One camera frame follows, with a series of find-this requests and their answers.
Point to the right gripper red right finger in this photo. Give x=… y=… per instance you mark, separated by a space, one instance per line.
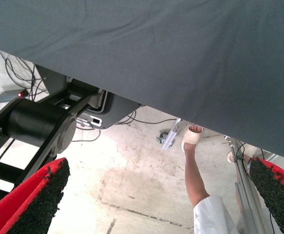
x=276 y=195

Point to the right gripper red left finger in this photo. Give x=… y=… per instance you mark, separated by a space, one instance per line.
x=22 y=209

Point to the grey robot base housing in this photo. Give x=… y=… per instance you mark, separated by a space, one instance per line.
x=122 y=109

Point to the aluminium stand pole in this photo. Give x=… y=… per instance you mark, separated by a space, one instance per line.
x=247 y=200

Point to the beige sandal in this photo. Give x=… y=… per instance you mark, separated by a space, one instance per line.
x=190 y=137
x=230 y=157

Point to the white trousers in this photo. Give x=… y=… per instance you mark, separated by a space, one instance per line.
x=210 y=217

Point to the bare person leg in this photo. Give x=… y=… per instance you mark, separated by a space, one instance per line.
x=195 y=175

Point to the black robot torso linkage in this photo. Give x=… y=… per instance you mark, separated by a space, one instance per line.
x=32 y=122

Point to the grey power adapter box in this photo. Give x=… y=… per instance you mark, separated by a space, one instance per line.
x=6 y=96

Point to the grey caster wheel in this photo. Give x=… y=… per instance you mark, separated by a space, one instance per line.
x=162 y=140

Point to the dark grey table cloth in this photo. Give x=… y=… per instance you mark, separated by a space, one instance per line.
x=156 y=48

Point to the aluminium table leg bracket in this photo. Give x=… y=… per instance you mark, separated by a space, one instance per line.
x=171 y=134

